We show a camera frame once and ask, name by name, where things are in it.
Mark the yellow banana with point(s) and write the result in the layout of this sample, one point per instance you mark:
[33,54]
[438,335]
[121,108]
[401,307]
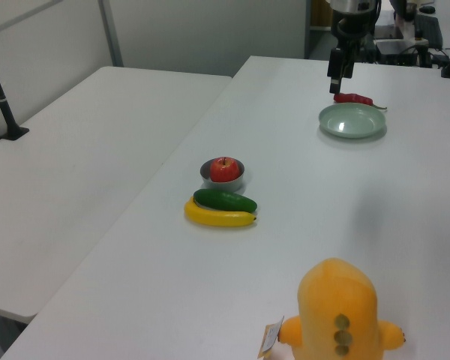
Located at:
[217,219]

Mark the grey round bowl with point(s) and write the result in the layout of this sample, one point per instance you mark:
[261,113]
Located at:
[225,186]

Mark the paper plush toy tag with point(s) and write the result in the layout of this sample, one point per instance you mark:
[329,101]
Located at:
[270,337]

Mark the red apple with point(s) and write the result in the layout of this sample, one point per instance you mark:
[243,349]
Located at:
[225,170]

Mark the black background desk equipment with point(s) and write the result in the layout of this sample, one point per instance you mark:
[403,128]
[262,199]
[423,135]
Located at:
[401,52]

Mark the red chili pepper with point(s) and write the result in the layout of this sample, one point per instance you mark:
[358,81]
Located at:
[350,98]

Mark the white side table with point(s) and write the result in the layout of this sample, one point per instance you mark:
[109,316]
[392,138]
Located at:
[78,168]

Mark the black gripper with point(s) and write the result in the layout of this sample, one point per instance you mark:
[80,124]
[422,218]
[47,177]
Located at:
[350,30]

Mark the green cucumber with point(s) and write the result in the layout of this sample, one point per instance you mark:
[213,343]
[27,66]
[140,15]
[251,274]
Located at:
[225,200]

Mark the orange plush toy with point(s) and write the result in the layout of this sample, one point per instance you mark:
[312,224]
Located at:
[337,307]

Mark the grey partition post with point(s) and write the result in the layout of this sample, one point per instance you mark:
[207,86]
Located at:
[111,33]

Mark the pale green plate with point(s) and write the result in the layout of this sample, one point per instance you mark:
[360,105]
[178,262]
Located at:
[352,122]

